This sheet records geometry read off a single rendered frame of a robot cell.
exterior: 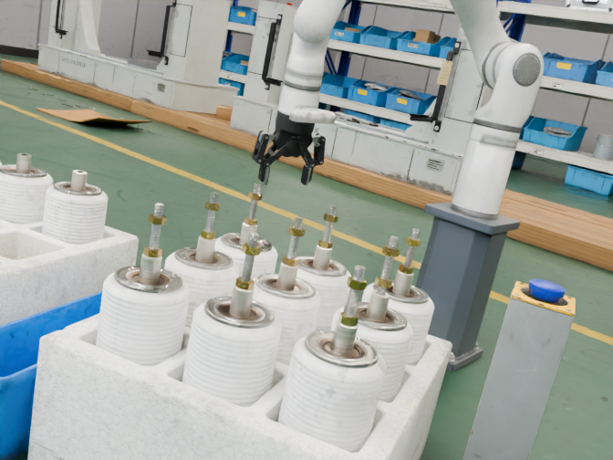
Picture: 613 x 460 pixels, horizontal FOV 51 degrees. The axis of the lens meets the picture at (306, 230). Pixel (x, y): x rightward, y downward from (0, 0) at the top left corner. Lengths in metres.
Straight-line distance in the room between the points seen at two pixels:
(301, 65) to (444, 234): 0.42
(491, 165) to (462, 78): 1.78
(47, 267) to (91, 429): 0.31
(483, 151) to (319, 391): 0.75
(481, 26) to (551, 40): 8.36
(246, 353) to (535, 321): 0.33
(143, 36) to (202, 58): 4.24
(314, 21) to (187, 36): 3.05
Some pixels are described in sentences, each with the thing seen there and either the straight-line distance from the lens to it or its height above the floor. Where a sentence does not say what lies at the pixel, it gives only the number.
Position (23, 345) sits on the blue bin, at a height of 0.08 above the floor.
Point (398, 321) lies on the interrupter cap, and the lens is 0.76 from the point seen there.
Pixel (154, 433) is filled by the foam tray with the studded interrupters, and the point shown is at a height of 0.13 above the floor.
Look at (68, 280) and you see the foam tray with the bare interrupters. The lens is 1.04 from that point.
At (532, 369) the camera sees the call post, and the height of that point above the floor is 0.24.
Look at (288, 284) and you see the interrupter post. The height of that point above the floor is 0.26.
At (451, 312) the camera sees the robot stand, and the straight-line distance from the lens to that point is 1.30.
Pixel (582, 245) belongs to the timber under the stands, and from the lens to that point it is 2.70.
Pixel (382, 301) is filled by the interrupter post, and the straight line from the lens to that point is 0.75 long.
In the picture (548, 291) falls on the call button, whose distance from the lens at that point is 0.78.
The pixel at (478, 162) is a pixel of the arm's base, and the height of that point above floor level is 0.40.
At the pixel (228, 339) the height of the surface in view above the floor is 0.24.
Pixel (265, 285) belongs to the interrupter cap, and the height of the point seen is 0.25.
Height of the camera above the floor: 0.52
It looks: 14 degrees down
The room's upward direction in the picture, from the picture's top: 12 degrees clockwise
